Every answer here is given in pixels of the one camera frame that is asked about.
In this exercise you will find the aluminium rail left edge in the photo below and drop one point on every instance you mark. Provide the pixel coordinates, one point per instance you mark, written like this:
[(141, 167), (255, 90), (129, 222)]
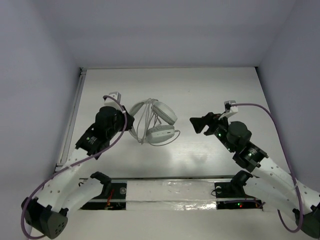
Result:
[(66, 143)]

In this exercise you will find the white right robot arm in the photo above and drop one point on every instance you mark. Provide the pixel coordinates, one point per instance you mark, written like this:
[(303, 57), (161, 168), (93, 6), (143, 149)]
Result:
[(260, 176)]

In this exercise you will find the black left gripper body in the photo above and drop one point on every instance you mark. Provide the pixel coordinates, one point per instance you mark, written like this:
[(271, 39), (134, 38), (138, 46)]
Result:
[(127, 118)]

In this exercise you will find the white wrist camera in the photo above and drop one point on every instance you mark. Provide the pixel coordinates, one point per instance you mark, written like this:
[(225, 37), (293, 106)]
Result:
[(113, 99), (230, 109)]

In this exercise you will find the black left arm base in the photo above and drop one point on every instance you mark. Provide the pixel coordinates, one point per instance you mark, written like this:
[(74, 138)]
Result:
[(112, 197)]

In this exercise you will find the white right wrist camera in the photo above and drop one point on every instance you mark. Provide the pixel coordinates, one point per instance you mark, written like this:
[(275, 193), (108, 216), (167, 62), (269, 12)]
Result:
[(230, 109)]

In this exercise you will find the white grey headphones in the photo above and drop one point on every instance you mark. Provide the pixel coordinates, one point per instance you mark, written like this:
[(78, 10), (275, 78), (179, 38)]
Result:
[(156, 124)]

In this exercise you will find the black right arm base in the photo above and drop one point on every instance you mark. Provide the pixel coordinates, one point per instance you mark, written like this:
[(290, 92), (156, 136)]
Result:
[(231, 195)]

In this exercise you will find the silver foil covered panel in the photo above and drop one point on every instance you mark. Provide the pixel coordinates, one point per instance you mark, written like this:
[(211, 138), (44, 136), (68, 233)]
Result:
[(170, 195)]

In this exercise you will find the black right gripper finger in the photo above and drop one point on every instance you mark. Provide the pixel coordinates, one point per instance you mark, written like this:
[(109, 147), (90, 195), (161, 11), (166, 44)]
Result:
[(205, 129), (204, 120)]

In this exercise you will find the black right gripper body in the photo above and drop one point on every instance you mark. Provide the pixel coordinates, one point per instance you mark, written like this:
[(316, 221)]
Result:
[(218, 125)]

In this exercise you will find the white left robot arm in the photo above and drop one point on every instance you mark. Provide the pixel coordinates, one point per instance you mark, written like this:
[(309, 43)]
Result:
[(50, 205)]

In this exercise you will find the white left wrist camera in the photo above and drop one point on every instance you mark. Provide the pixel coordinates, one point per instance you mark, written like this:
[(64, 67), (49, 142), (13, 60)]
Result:
[(113, 99)]

